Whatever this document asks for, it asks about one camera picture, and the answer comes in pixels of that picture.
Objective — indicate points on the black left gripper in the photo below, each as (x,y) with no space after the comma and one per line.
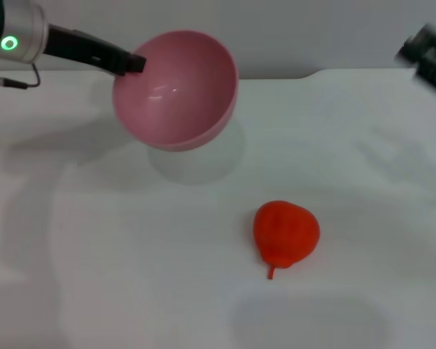
(83,47)

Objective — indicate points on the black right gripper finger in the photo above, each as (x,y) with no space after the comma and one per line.
(428,58)

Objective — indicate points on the pink plastic bowl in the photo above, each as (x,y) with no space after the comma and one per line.
(178,102)

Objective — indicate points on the orange toy fruit with stem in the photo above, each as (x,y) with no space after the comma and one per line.
(285,232)

